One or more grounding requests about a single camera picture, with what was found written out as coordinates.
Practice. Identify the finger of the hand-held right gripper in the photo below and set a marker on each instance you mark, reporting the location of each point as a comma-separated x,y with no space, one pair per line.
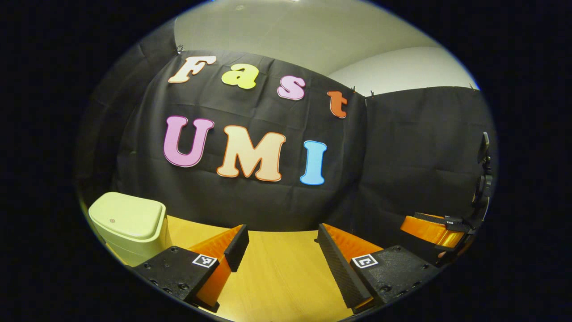
424,230

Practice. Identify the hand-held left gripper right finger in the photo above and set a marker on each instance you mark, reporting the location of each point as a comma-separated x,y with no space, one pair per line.
342,268

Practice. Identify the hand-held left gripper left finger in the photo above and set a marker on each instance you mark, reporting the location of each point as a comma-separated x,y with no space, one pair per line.
237,248

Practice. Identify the pale green desktop garbage bin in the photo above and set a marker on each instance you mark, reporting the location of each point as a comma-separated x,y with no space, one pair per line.
129,219

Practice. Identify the wooden desktop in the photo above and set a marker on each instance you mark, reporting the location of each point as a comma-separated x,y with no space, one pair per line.
277,277

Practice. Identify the black backdrop cloth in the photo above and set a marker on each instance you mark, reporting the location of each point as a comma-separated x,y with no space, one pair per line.
402,156

